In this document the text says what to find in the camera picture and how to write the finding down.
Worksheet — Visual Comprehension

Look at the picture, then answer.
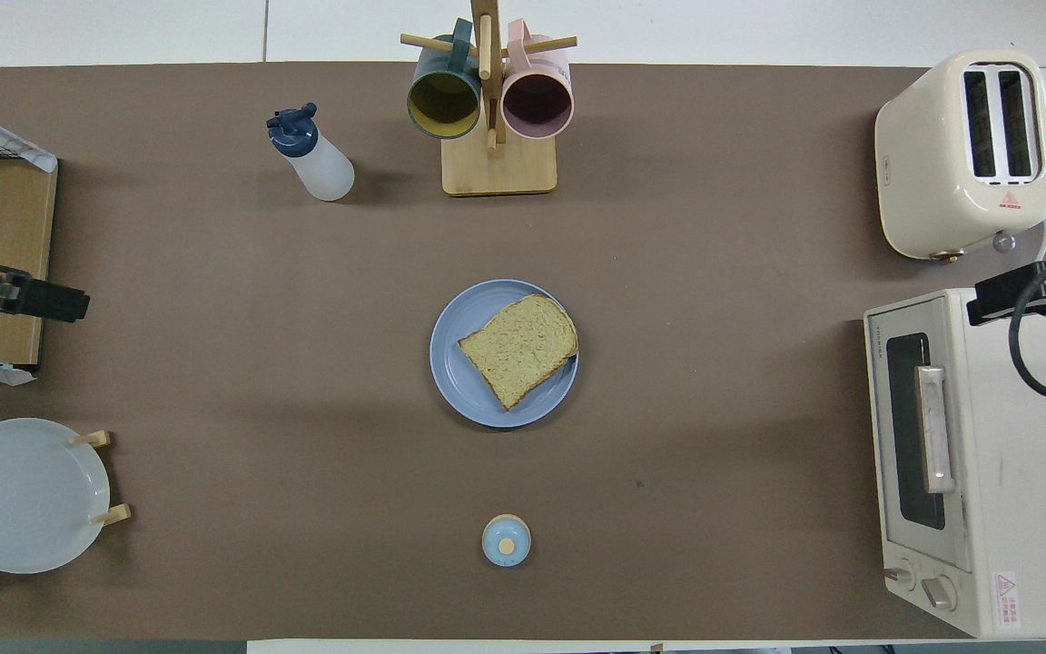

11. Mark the pink mug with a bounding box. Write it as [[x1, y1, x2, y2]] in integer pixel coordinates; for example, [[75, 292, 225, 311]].
[[500, 20, 575, 140]]

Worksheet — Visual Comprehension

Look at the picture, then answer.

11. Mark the wooden mug tree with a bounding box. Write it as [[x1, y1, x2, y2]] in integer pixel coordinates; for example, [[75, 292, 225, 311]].
[[400, 0, 578, 197]]

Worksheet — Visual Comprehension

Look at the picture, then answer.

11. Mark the blue round plate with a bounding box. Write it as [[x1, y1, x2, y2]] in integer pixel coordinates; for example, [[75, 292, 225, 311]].
[[429, 279, 579, 429]]

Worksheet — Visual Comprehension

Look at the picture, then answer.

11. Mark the grey plate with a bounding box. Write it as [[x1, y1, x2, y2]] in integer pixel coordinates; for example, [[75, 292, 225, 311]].
[[0, 418, 112, 574]]

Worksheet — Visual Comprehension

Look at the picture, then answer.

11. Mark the slice of toast bread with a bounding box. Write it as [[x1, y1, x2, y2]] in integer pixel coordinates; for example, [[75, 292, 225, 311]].
[[458, 293, 579, 411]]

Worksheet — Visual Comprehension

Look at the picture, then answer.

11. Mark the white toaster oven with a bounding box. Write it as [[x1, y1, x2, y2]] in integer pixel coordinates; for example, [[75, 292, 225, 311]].
[[863, 286, 1046, 639]]

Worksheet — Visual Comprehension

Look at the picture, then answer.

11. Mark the squeeze bottle with blue cap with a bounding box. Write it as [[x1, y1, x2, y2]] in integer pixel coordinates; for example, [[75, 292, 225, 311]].
[[267, 103, 355, 203]]

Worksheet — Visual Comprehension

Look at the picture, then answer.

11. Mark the brown table mat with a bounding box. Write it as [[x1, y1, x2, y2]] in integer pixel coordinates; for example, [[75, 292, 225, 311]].
[[0, 62, 1046, 641]]

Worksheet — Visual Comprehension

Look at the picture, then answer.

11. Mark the wooden shelf with wire basket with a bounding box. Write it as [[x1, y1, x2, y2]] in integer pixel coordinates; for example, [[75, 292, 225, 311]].
[[0, 95, 59, 369]]

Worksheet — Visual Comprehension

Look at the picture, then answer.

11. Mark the cream two-slot toaster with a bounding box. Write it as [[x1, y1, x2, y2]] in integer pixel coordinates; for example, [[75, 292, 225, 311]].
[[874, 50, 1046, 264]]

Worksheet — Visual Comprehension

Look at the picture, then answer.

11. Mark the toaster power cord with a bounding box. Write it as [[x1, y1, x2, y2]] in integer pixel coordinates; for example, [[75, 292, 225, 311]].
[[1013, 216, 1046, 288]]

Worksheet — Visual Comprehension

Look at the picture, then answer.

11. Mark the wooden plate rack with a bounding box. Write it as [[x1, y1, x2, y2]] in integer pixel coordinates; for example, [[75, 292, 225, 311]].
[[0, 431, 132, 573]]

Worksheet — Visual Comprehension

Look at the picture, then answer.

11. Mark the teal mug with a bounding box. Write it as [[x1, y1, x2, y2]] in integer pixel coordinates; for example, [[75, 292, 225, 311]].
[[407, 18, 483, 140]]

